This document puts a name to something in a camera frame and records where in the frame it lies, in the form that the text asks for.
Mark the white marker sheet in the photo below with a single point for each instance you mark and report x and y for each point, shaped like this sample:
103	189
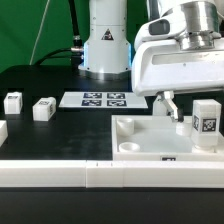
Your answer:
102	100

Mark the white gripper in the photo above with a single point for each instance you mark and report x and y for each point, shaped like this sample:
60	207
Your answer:
180	51

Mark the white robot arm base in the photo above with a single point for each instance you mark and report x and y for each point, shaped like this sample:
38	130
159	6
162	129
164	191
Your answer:
107	53

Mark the white front fence wall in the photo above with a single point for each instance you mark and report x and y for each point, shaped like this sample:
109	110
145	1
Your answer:
118	174

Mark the white left fence block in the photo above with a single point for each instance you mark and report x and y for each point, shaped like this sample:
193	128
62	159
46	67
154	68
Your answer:
3	131

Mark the white square table top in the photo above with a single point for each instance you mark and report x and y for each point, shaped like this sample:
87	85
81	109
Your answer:
157	138

